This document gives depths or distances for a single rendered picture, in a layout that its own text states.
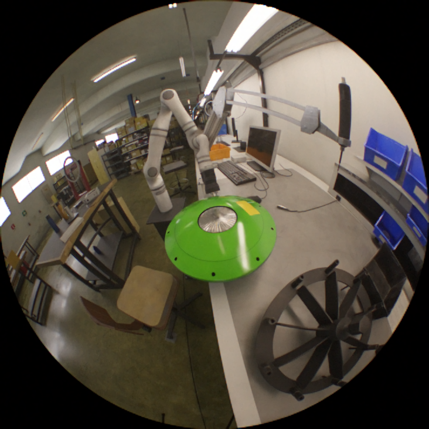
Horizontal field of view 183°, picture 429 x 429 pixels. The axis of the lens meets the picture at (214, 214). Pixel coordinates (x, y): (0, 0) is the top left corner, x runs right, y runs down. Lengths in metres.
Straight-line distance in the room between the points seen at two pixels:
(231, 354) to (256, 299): 0.18
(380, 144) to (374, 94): 0.28
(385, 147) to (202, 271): 0.98
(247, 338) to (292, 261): 0.29
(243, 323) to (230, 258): 0.21
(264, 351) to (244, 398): 0.18
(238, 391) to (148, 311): 0.62
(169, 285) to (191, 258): 0.54
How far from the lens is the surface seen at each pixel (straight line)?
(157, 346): 1.53
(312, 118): 0.45
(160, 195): 0.81
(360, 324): 0.29
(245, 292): 0.42
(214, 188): 0.69
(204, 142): 0.71
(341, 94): 0.47
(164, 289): 0.83
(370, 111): 0.99
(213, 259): 0.28
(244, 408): 0.48
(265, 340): 0.35
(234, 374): 0.43
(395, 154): 0.91
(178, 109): 0.74
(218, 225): 0.33
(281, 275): 0.46
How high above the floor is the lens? 1.32
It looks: 39 degrees down
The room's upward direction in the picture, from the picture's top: 11 degrees counter-clockwise
